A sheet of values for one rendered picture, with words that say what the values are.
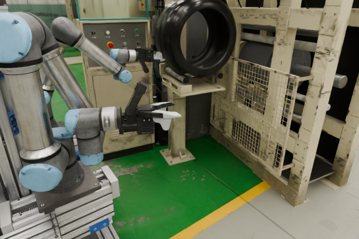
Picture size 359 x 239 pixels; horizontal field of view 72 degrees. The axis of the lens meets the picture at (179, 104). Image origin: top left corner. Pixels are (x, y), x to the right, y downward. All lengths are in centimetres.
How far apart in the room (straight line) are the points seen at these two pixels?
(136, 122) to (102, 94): 141
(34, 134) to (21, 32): 29
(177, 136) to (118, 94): 65
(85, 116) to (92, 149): 12
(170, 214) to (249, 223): 55
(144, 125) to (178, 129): 148
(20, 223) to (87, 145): 42
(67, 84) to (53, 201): 44
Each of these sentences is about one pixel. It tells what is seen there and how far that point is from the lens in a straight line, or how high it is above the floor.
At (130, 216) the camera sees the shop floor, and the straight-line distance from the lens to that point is 193.
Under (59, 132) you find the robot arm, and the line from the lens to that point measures 101.
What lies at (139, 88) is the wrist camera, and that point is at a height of 114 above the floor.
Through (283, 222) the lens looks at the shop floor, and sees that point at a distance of 200.
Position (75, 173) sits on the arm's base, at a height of 77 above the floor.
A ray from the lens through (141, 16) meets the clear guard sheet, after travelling 219.
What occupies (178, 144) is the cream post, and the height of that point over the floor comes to 16.
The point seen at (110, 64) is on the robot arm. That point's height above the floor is 107.
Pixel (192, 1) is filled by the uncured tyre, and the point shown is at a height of 140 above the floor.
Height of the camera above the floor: 138
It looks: 22 degrees down
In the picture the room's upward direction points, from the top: straight up
